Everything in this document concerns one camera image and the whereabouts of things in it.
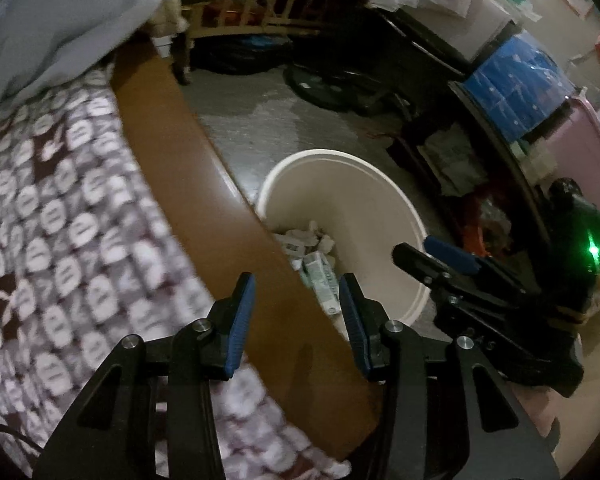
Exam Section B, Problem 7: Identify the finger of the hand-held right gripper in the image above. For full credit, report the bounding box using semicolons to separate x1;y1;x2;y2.
392;242;453;288
424;236;528;297

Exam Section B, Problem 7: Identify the white paper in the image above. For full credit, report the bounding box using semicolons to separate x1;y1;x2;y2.
275;220;337;261

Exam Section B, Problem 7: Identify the black shelf rack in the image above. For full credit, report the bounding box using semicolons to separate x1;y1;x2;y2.
450;80;556;241

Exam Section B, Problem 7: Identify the white plastic bucket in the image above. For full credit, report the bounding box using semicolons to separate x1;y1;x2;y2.
256;149;429;331

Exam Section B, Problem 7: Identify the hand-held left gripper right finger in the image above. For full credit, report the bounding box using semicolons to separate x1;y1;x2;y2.
338;272;561;480

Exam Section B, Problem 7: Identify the light blue quilt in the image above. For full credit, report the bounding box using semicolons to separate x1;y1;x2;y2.
0;0;187;111

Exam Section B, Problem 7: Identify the black cable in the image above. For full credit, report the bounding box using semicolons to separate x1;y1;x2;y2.
0;422;43;463

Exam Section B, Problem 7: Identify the red packaging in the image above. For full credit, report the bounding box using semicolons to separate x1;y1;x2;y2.
467;190;512;256

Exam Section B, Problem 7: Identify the black plastic bag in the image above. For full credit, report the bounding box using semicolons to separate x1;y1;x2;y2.
192;35;293;76

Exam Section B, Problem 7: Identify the grey cabinet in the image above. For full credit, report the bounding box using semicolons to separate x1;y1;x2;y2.
395;0;516;67

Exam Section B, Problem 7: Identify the white green carton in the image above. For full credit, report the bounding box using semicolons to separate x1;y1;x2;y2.
300;252;344;317

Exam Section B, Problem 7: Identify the wooden crib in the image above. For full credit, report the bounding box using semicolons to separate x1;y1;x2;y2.
180;0;381;42

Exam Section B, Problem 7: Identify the wooden bed frame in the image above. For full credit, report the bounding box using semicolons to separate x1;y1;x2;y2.
110;42;381;461

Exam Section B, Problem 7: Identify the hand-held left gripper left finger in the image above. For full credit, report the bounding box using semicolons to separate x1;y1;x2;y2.
32;272;257;480

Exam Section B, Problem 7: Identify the black round fan base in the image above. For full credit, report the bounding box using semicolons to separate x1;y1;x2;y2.
285;62;411;111

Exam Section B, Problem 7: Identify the blue storage box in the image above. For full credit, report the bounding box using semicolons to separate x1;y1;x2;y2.
465;35;576;143

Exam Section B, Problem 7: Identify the pink plastic bin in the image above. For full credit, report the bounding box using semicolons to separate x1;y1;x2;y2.
545;97;600;211

